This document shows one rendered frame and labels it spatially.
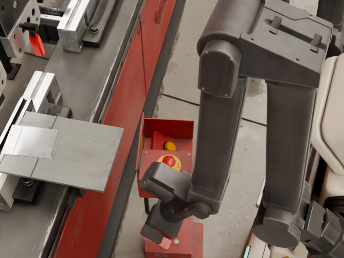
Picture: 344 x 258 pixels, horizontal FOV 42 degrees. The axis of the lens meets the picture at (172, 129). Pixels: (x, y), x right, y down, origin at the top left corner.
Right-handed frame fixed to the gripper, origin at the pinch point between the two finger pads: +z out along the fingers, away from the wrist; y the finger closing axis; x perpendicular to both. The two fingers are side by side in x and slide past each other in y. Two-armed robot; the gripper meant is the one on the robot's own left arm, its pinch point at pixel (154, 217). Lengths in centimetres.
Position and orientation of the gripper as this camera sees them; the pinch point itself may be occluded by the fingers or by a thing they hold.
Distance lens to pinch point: 102.2
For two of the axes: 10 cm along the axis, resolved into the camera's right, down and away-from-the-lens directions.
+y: -3.6, 7.7, -5.2
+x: 8.3, 5.2, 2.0
